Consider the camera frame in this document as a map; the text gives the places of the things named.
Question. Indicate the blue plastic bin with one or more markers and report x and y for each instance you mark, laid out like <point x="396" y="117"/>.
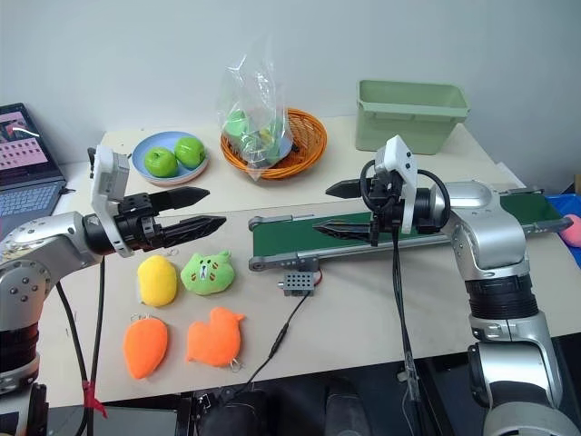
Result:
<point x="560" y="202"/>

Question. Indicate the light blue plate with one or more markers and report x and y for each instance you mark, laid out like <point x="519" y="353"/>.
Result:
<point x="138" y="156"/>

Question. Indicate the green plush frog toy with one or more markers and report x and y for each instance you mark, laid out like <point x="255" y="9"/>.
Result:
<point x="208" y="274"/>

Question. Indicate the clear plastic bag green fruit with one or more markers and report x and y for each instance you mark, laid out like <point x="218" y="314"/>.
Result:
<point x="254" y="127"/>

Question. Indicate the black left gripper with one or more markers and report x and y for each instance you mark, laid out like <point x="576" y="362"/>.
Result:
<point x="136" y="222"/>

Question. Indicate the green apple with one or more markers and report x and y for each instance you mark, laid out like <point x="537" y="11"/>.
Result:
<point x="189" y="152"/>
<point x="160" y="162"/>

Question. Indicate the orange woven basket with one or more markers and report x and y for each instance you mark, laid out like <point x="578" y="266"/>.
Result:
<point x="308" y="136"/>

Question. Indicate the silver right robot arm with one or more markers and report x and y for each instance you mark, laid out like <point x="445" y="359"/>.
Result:
<point x="490" y="227"/>

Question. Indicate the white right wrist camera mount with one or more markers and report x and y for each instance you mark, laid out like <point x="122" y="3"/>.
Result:
<point x="399" y="154"/>

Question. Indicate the yellow plush toy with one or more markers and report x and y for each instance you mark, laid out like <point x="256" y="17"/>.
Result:
<point x="157" y="281"/>

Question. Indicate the orange duck plush toy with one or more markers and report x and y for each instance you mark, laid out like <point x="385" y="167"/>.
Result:
<point x="213" y="338"/>

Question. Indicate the dark laptop computer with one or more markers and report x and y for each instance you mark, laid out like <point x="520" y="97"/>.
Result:
<point x="22" y="154"/>

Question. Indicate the grey controller box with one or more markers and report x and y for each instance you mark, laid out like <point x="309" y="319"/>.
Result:
<point x="297" y="284"/>

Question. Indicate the orange carrot plush toy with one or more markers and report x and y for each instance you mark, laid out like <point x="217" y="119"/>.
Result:
<point x="145" y="347"/>

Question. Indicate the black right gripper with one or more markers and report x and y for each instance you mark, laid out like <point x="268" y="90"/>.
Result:
<point x="386" y="204"/>

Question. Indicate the pink plush toy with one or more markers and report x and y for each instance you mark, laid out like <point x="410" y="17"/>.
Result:
<point x="573" y="231"/>

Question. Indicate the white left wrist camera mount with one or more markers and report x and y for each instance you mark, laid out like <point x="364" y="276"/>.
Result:
<point x="105" y="177"/>

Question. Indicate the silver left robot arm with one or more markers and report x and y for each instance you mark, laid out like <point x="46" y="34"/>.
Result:
<point x="41" y="236"/>

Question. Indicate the dark rounded shape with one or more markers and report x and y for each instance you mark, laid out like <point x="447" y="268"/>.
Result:
<point x="236" y="415"/>

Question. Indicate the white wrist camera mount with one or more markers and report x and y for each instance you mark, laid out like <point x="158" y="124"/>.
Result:
<point x="105" y="177"/>
<point x="399" y="154"/>

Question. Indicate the green conveyor belt grey frame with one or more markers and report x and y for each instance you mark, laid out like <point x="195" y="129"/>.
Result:
<point x="290" y="238"/>

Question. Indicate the red tape piece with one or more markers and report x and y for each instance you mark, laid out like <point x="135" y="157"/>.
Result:
<point x="93" y="397"/>

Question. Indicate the light green plastic bin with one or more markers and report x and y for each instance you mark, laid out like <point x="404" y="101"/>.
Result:
<point x="404" y="122"/>

